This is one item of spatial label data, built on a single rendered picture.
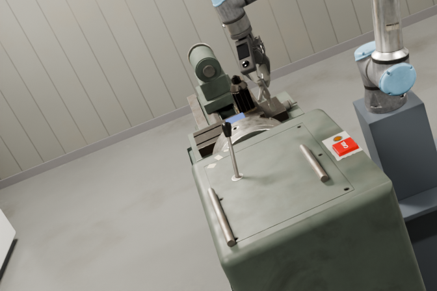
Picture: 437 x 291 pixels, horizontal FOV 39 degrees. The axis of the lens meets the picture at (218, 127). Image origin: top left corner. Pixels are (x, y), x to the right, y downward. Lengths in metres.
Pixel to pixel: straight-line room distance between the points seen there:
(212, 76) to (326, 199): 1.73
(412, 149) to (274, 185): 0.70
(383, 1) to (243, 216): 0.78
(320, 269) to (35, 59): 4.20
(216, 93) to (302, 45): 2.33
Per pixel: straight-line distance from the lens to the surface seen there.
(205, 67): 3.21
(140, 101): 5.57
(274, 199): 1.71
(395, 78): 2.04
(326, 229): 1.60
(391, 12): 2.00
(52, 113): 5.69
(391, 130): 2.24
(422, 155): 2.33
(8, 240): 4.92
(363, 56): 2.16
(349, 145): 1.79
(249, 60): 1.85
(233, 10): 1.84
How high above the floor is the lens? 2.20
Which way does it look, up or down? 25 degrees down
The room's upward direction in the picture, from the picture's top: 24 degrees counter-clockwise
